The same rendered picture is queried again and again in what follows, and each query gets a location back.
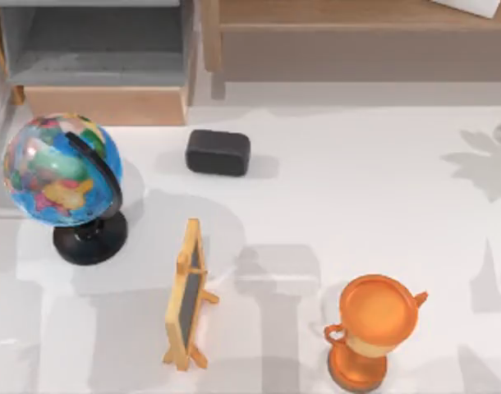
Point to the colourful globe on black stand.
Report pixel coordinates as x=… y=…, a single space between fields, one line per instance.
x=61 y=180

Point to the pale wooden drawer front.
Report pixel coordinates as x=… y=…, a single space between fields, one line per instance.
x=102 y=104

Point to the orange trophy cup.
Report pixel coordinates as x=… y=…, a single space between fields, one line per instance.
x=373 y=312

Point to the black rounded box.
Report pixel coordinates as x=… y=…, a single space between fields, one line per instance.
x=217 y=152

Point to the white sheet of paper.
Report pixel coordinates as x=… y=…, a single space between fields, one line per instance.
x=470 y=6

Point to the wooden framed blackboard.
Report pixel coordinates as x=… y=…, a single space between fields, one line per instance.
x=189 y=295

